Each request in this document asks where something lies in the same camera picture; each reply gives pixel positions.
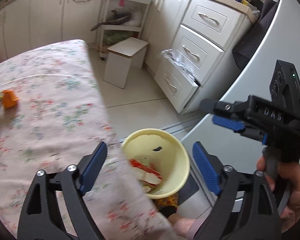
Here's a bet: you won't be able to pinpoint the clear plastic bag in drawer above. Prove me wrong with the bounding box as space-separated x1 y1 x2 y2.
160 49 195 81

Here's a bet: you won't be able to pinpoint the white refrigerator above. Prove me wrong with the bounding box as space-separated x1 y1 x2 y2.
181 0 300 173

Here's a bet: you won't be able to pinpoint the white tiered kitchen cart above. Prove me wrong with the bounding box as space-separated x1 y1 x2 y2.
96 0 151 61

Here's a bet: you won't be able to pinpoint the red yellow glove box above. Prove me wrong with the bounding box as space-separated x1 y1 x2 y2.
129 156 162 192

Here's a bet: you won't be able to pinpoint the white drawer cabinet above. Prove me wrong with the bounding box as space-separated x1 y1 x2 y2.
155 0 257 114

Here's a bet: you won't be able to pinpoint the black wok on cart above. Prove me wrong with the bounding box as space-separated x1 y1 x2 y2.
90 9 132 31

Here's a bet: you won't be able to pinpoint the white wooden stool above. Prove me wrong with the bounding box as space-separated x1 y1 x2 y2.
103 37 149 89

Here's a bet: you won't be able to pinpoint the person's right hand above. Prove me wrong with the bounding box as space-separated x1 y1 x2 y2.
256 155 300 233

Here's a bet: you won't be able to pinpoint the yellow trash bucket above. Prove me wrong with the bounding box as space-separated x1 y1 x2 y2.
121 128 190 199

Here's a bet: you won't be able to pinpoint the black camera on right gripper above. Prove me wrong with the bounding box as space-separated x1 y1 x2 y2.
269 60 300 117

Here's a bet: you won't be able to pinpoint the floral tablecloth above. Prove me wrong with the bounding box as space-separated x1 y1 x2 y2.
0 40 177 239

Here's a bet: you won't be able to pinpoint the white base cabinets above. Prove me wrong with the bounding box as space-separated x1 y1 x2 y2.
0 0 102 62

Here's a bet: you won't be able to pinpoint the orange peel piece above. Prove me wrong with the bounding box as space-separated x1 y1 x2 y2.
1 90 19 109

